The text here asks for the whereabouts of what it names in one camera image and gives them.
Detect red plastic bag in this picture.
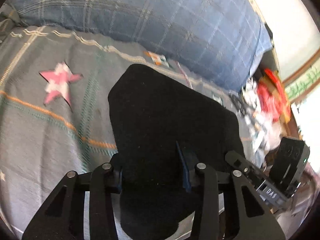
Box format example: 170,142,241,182
257,68,291,124

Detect blue plaid pillow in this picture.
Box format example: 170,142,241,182
7,0,272,92

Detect clear plastic bag pile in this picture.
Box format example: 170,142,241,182
229,78,281,166

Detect black pants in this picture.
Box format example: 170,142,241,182
108,64,244,239

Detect grey patterned bedspread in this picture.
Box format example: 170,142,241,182
1,4,235,238

